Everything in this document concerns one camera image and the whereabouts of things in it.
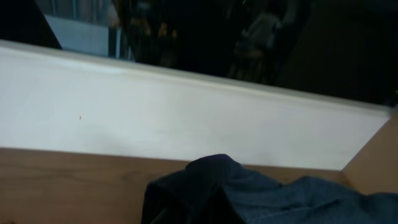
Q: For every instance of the navy blue shorts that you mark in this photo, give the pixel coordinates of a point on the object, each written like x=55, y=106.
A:
x=217, y=189

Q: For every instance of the dark window pane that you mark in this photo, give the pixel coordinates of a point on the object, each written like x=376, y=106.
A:
x=345, y=49

